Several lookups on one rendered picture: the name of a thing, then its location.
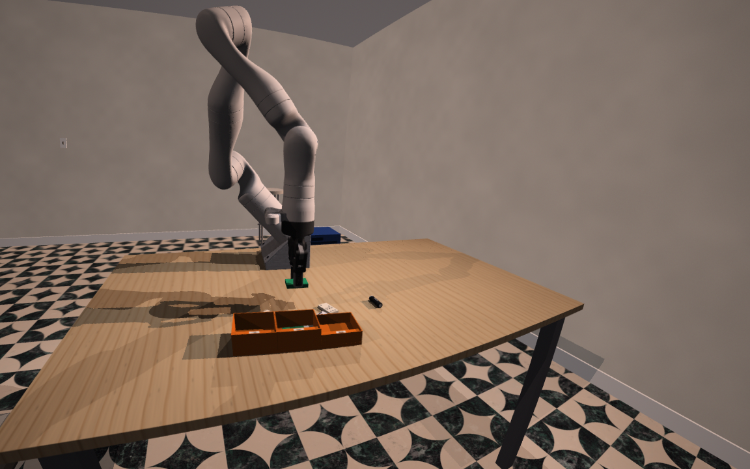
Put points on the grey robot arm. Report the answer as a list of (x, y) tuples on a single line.
[(226, 33)]

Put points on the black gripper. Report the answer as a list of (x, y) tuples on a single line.
[(296, 244)]

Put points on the orange rack of three bins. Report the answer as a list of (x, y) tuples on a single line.
[(271, 338)]

